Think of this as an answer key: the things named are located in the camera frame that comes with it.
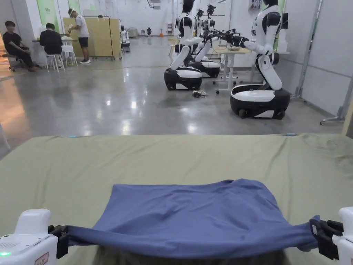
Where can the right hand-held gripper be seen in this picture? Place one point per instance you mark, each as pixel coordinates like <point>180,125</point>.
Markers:
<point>346,243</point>

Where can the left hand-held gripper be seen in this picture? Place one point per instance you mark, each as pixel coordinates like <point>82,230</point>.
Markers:
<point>27,248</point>

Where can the dark blue shirt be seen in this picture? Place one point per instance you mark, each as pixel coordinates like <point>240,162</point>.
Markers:
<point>187,212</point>

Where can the bed with pale green sheet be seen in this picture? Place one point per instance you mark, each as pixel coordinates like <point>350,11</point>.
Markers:
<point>82,165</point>

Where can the white black humanoid wheeled robot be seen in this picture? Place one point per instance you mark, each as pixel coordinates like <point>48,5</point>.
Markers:
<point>262,96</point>
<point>183,74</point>
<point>209,65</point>

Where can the wooden board rolling rack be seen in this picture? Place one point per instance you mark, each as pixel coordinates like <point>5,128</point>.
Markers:
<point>100,36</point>

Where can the small white wheeled robot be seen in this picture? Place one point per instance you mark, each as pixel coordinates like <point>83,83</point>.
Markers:
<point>124,37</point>

